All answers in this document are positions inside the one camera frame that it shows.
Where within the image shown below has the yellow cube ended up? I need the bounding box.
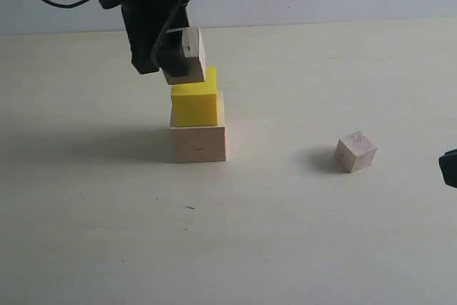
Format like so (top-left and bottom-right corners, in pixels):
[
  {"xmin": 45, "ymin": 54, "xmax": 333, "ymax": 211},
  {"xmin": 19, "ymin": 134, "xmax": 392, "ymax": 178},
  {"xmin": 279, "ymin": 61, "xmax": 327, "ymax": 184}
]
[{"xmin": 171, "ymin": 66, "xmax": 218, "ymax": 127}]

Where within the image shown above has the small wooden cube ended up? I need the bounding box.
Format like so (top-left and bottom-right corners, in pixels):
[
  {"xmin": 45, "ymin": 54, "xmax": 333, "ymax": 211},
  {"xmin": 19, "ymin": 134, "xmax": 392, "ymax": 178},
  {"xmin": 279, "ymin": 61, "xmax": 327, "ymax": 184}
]
[{"xmin": 334, "ymin": 131, "xmax": 377, "ymax": 173}]

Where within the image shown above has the medium wooden cube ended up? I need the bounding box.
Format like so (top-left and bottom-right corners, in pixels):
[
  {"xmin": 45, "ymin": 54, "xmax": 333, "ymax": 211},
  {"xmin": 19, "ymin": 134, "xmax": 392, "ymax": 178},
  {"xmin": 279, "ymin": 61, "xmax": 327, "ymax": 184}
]
[{"xmin": 164, "ymin": 26, "xmax": 206, "ymax": 86}]

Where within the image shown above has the large wooden cube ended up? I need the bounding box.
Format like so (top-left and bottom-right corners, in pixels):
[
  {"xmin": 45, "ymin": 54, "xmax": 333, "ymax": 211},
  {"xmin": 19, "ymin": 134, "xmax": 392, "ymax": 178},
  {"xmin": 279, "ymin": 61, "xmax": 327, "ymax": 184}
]
[{"xmin": 170, "ymin": 90, "xmax": 228, "ymax": 164}]

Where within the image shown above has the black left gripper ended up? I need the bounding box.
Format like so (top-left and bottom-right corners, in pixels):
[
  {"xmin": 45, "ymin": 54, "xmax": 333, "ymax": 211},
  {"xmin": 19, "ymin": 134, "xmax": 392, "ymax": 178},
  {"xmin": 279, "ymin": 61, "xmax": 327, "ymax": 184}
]
[{"xmin": 99, "ymin": 0, "xmax": 190, "ymax": 76}]

